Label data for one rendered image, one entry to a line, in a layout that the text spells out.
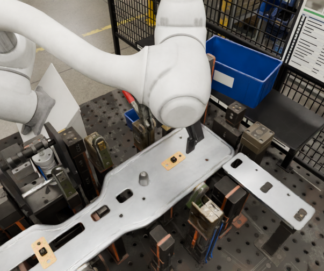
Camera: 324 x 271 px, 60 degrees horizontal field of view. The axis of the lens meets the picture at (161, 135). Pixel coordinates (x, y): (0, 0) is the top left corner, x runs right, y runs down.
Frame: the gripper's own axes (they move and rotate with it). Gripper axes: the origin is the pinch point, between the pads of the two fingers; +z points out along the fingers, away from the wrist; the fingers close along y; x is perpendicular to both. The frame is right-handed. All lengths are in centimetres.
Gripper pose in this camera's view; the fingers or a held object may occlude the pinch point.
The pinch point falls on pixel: (174, 135)
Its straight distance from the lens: 84.7
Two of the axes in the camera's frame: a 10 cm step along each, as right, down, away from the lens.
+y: 6.5, 5.8, -5.0
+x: 7.6, -4.9, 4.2
